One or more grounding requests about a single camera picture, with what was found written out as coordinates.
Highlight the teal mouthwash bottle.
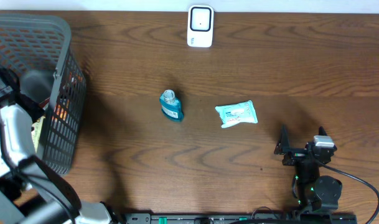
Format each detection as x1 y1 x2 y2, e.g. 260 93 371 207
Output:
159 90 184 122

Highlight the white barcode scanner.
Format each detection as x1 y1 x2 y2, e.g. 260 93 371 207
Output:
187 5 214 48

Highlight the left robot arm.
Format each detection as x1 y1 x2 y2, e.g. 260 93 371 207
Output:
0 68 117 223

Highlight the grey plastic shopping basket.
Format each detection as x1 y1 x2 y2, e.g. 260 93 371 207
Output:
0 14 85 175

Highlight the yellow snack bag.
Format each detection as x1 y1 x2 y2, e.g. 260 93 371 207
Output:
31 116 45 152

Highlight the orange snack bar wrapper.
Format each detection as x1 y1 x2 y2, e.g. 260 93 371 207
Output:
43 72 87 123

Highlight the light green wet wipes pack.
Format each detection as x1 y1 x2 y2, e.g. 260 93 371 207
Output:
215 100 258 129

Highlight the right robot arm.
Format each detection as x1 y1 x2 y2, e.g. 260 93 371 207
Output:
274 126 342 223

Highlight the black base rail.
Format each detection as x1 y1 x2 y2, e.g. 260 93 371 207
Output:
122 213 358 224

